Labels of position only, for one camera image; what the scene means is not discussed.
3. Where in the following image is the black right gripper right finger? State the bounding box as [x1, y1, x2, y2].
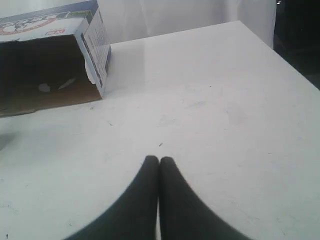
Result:
[158, 156, 249, 240]

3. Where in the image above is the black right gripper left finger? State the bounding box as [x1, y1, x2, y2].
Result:
[68, 155, 159, 240]

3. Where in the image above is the blue white cardboard box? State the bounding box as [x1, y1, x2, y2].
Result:
[0, 0, 112, 117]

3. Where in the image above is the white backdrop curtain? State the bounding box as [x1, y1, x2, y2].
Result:
[98, 0, 277, 47]

